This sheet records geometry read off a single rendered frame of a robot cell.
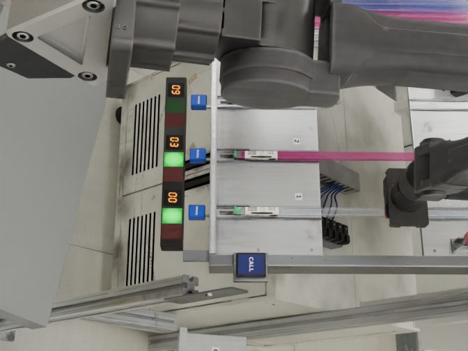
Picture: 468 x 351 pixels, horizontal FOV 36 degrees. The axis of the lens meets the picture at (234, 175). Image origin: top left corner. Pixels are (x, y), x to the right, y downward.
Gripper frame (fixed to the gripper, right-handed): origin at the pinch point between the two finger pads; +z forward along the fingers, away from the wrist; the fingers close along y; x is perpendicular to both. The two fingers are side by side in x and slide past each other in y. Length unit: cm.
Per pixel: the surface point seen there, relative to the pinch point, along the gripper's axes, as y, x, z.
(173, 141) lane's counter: 13.9, 40.6, 1.7
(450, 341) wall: 0, -65, 177
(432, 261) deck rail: -9.0, -5.8, -0.5
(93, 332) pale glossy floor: -12, 65, 72
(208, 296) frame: -15.0, 33.4, 2.6
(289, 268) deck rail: -10.2, 19.2, 1.4
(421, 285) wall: 25, -57, 184
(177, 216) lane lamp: -0.8, 39.2, 1.7
